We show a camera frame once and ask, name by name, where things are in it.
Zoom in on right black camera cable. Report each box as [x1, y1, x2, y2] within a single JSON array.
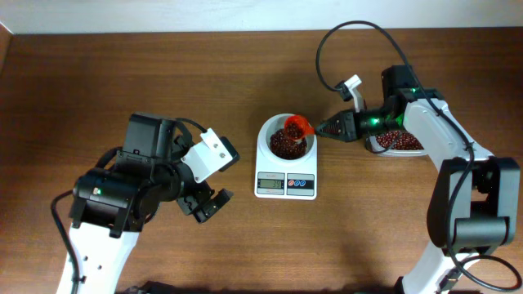
[[315, 20, 523, 293]]

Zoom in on black camera cable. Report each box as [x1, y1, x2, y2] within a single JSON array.
[[50, 189, 83, 294], [315, 20, 523, 293]]

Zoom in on white round bowl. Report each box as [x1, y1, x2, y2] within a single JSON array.
[[258, 114, 318, 162]]

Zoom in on red adzuki beans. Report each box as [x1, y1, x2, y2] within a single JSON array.
[[376, 131, 423, 151]]

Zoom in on left black camera cable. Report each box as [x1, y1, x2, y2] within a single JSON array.
[[50, 189, 83, 294]]

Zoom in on red beans in bowl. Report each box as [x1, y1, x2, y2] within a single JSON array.
[[269, 129, 307, 160]]

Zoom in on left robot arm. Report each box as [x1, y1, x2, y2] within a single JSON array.
[[51, 113, 239, 293]]

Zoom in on white digital kitchen scale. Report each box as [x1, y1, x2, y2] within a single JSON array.
[[254, 132, 318, 200]]

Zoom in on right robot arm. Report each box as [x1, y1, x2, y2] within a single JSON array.
[[315, 65, 521, 293]]

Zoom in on clear plastic container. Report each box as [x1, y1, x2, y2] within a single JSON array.
[[365, 135, 427, 157]]

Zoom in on orange plastic measuring scoop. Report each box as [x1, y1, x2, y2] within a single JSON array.
[[284, 114, 315, 140]]

